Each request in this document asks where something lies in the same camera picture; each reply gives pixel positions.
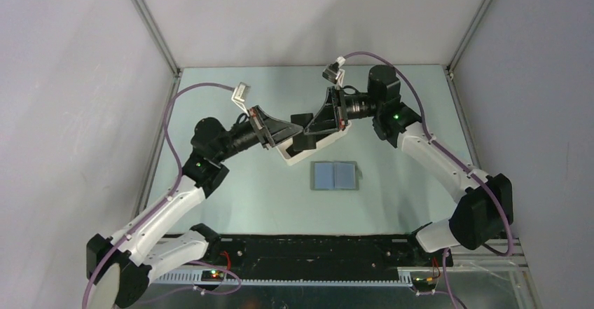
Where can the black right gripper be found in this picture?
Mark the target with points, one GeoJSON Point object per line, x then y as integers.
{"type": "Point", "coordinates": [331, 117]}

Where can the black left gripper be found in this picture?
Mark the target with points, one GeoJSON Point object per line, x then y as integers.
{"type": "Point", "coordinates": [283, 130]}

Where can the black credit card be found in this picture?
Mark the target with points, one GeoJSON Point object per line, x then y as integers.
{"type": "Point", "coordinates": [300, 144]}
{"type": "Point", "coordinates": [302, 120]}

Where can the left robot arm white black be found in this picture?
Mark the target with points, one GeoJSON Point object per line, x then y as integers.
{"type": "Point", "coordinates": [123, 265]}

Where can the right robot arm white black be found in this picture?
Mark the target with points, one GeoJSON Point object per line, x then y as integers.
{"type": "Point", "coordinates": [484, 202]}

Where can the black credit card in bin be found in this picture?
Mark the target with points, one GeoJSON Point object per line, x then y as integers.
{"type": "Point", "coordinates": [300, 144]}

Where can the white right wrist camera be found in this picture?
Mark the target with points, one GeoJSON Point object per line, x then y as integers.
{"type": "Point", "coordinates": [334, 72]}

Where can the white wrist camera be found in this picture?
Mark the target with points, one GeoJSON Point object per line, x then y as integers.
{"type": "Point", "coordinates": [239, 96]}
{"type": "Point", "coordinates": [334, 72]}

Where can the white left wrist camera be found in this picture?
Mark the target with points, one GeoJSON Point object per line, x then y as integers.
{"type": "Point", "coordinates": [239, 96]}

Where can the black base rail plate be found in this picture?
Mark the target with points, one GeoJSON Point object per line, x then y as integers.
{"type": "Point", "coordinates": [326, 258]}

